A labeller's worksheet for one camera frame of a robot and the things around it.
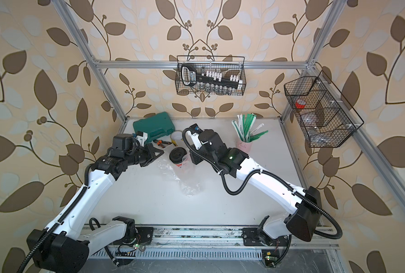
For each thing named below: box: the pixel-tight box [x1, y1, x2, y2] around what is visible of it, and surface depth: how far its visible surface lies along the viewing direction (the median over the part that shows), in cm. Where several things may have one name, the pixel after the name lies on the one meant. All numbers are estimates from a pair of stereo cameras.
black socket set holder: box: [180, 63, 244, 95], surface depth 87 cm
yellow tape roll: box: [170, 130, 184, 147], surface depth 112 cm
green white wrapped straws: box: [230, 113, 269, 143], surface depth 98 cm
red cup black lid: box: [168, 146, 188, 168], surface depth 81 cm
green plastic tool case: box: [132, 111, 176, 145], surface depth 114 cm
